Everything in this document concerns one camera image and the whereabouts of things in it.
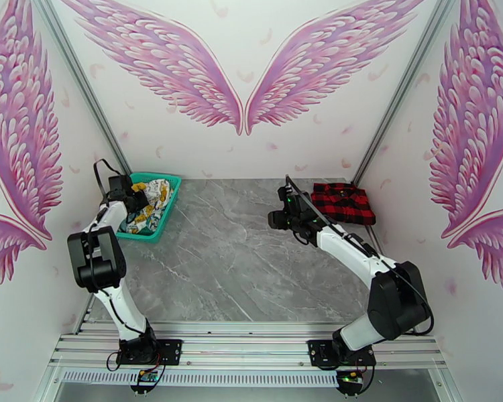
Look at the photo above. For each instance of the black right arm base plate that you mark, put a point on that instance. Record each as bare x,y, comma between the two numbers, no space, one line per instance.
318,350

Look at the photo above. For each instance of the white yellow teal printed shirt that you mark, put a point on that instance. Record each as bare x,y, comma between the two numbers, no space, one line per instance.
155,195

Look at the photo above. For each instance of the red black plaid shirt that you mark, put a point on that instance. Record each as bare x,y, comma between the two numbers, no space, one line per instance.
343,204

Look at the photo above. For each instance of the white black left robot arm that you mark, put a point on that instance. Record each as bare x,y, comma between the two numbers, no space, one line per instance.
113,304

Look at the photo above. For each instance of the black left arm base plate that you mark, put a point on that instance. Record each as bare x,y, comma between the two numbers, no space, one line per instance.
169,350

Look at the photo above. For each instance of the aluminium corner post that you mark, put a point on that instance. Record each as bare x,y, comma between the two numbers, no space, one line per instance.
402,91
84,86

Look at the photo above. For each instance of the teal plastic basket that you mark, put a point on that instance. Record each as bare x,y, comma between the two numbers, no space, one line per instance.
167,220

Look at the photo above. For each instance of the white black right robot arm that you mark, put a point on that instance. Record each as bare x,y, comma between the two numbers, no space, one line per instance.
352,250

